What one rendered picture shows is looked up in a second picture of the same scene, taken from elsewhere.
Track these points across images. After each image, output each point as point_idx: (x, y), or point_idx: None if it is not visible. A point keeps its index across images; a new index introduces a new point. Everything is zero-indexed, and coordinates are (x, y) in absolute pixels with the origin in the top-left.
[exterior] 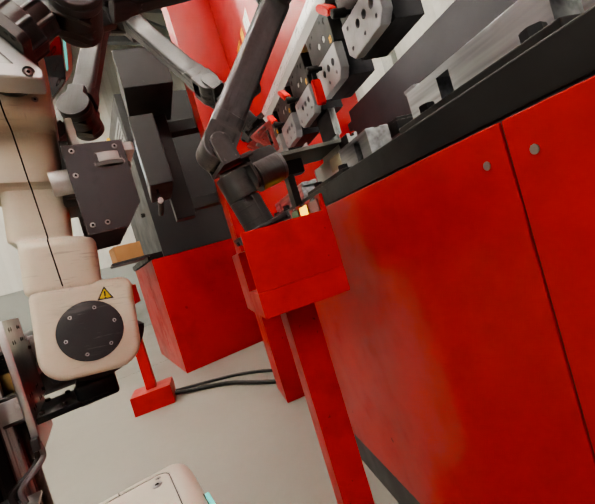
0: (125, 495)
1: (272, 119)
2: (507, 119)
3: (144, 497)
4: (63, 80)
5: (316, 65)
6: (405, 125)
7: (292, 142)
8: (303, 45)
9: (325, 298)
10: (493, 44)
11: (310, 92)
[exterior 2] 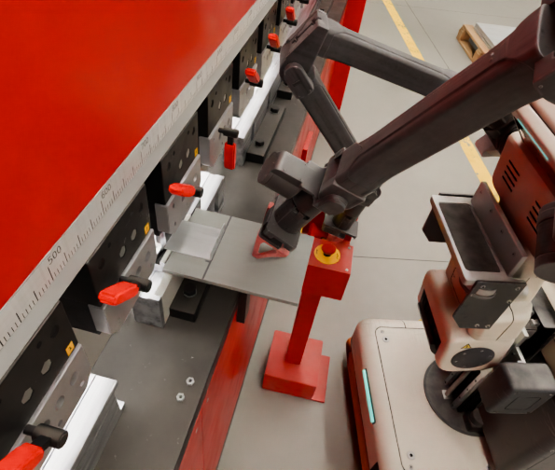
0: (437, 469)
1: (131, 283)
2: (299, 134)
3: (420, 447)
4: None
5: (226, 127)
6: (265, 152)
7: (138, 297)
8: (202, 100)
9: (231, 366)
10: (261, 111)
11: (200, 165)
